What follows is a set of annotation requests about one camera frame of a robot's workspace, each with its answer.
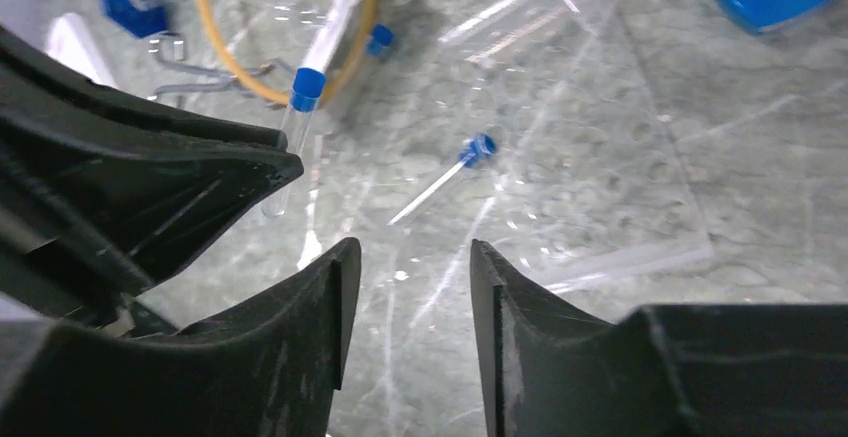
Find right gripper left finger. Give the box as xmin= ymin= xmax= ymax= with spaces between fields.
xmin=1 ymin=237 xmax=362 ymax=436

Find yellow rubber tube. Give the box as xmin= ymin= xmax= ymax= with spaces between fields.
xmin=192 ymin=0 xmax=381 ymax=107

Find clear test tube rack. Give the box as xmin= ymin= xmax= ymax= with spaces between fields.
xmin=440 ymin=0 xmax=713 ymax=294

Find metal crucible tongs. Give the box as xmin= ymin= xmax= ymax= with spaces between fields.
xmin=148 ymin=32 xmax=259 ymax=108

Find blue hexagonal cap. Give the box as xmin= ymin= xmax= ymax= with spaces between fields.
xmin=100 ymin=0 xmax=169 ymax=39

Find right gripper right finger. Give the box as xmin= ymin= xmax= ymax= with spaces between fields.
xmin=470 ymin=240 xmax=847 ymax=436

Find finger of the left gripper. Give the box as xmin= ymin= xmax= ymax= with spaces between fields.
xmin=1 ymin=30 xmax=304 ymax=327

